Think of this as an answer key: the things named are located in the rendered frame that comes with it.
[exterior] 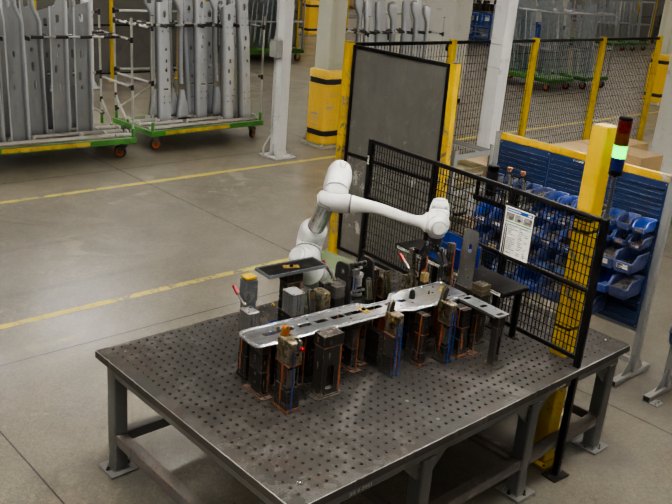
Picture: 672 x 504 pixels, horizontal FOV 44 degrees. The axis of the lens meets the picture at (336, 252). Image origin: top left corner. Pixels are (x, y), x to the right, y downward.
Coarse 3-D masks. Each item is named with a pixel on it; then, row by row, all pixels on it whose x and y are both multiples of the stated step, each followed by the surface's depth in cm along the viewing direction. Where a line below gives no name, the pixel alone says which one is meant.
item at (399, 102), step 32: (352, 64) 709; (384, 64) 681; (416, 64) 655; (448, 64) 629; (352, 96) 717; (384, 96) 687; (416, 96) 661; (448, 96) 633; (352, 128) 724; (384, 128) 694; (416, 128) 667; (448, 128) 639; (352, 160) 731; (384, 160) 702; (416, 160) 674; (448, 160) 649; (352, 192) 738; (384, 192) 708; (416, 192) 681; (352, 224) 746; (384, 256) 725
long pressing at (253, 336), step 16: (416, 288) 463; (432, 288) 465; (352, 304) 434; (368, 304) 436; (384, 304) 438; (400, 304) 440; (416, 304) 442; (432, 304) 444; (288, 320) 410; (304, 320) 412; (336, 320) 415; (352, 320) 416; (368, 320) 420; (240, 336) 391; (256, 336) 391; (272, 336) 392; (304, 336) 397
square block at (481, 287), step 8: (480, 280) 466; (472, 288) 463; (480, 288) 458; (488, 288) 461; (480, 296) 459; (488, 296) 464; (480, 312) 464; (480, 320) 466; (480, 328) 469; (480, 336) 471
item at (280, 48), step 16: (288, 0) 1062; (288, 16) 1069; (288, 32) 1077; (272, 48) 1079; (288, 48) 1085; (288, 64) 1093; (288, 80) 1102; (272, 96) 1107; (288, 96) 1110; (272, 112) 1115; (272, 128) 1124; (272, 144) 1130
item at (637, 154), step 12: (552, 144) 843; (564, 144) 845; (576, 144) 850; (588, 144) 856; (636, 144) 875; (648, 144) 888; (636, 156) 818; (648, 156) 822; (660, 156) 831; (648, 168) 824; (660, 168) 838
